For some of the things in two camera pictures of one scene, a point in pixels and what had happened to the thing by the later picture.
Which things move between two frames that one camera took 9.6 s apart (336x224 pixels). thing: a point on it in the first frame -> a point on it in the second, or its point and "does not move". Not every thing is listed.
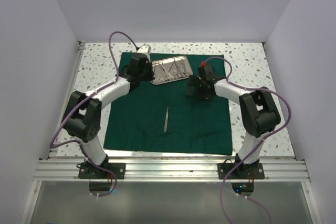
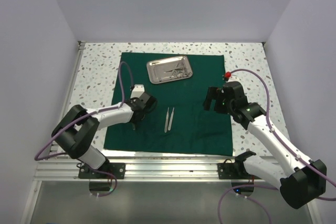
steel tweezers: x=166 y=123 does not move
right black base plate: x=241 y=171 does not move
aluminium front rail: x=171 y=170 does not move
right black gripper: x=194 y=81 -> x=217 y=93
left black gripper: x=150 y=76 -> x=132 y=99
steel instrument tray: x=171 y=70 does not move
